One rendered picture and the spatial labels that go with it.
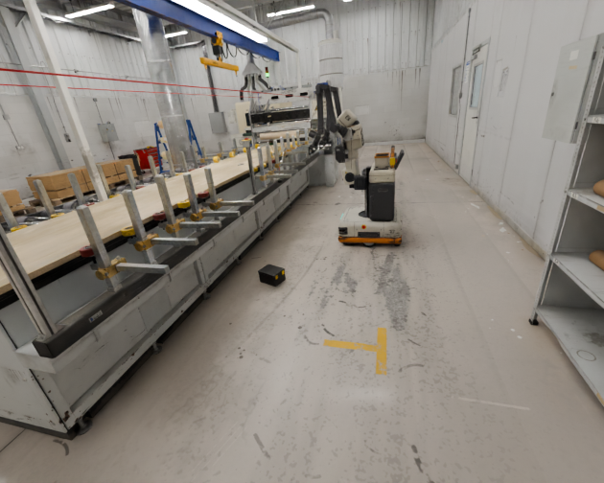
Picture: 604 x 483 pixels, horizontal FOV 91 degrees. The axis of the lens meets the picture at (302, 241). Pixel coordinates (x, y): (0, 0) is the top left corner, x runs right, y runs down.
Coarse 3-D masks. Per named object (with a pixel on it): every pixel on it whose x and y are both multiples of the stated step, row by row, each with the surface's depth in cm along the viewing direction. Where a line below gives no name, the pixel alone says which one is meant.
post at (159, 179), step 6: (156, 180) 169; (162, 180) 170; (162, 186) 170; (162, 192) 171; (162, 198) 173; (168, 198) 175; (162, 204) 175; (168, 204) 175; (168, 210) 176; (168, 216) 177; (168, 222) 180; (174, 222) 181; (174, 234) 182
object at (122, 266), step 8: (96, 264) 143; (120, 264) 140; (128, 264) 140; (136, 264) 139; (144, 264) 138; (152, 264) 137; (160, 264) 136; (144, 272) 137; (152, 272) 136; (160, 272) 134
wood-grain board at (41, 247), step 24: (216, 168) 347; (240, 168) 329; (144, 192) 256; (168, 192) 246; (72, 216) 202; (96, 216) 196; (120, 216) 191; (144, 216) 185; (24, 240) 163; (48, 240) 159; (72, 240) 156; (24, 264) 130; (48, 264) 128; (0, 288) 113
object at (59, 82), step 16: (32, 0) 189; (208, 0) 275; (32, 16) 191; (240, 16) 320; (48, 48) 199; (288, 48) 496; (48, 64) 202; (64, 80) 209; (64, 96) 209; (80, 128) 220; (80, 144) 222; (96, 176) 233; (96, 192) 238
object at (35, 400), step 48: (240, 192) 307; (288, 192) 465; (240, 240) 316; (48, 288) 133; (96, 288) 155; (192, 288) 238; (0, 336) 119; (144, 336) 192; (0, 384) 138; (48, 384) 134; (96, 384) 159; (48, 432) 150
